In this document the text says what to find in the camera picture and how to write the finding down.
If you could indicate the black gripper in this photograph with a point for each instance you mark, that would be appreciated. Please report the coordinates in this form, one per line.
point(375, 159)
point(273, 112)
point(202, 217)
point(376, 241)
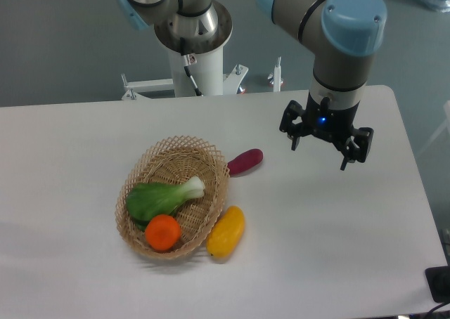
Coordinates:
point(330, 125)

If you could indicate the woven wicker basket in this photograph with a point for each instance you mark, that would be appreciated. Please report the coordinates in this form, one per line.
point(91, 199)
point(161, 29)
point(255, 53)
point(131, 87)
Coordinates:
point(184, 177)

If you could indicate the yellow mango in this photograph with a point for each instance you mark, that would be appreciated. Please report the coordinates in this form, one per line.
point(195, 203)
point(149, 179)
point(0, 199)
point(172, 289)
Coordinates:
point(226, 233)

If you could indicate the black device at edge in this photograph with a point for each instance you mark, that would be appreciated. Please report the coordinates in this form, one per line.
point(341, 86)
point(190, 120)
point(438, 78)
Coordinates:
point(438, 283)

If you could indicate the purple sweet potato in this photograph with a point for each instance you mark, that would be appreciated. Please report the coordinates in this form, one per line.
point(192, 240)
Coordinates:
point(245, 161)

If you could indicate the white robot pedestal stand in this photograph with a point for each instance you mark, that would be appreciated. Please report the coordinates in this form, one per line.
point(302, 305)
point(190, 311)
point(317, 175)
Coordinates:
point(195, 50)

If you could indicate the orange fruit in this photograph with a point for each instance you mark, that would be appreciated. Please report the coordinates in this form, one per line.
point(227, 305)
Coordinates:
point(162, 232)

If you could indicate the green bok choy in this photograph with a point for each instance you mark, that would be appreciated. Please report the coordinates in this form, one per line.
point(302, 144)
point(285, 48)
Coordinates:
point(147, 200)

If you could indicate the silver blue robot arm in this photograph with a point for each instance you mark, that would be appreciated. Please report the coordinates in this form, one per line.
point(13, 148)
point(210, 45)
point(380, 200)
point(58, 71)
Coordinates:
point(343, 35)

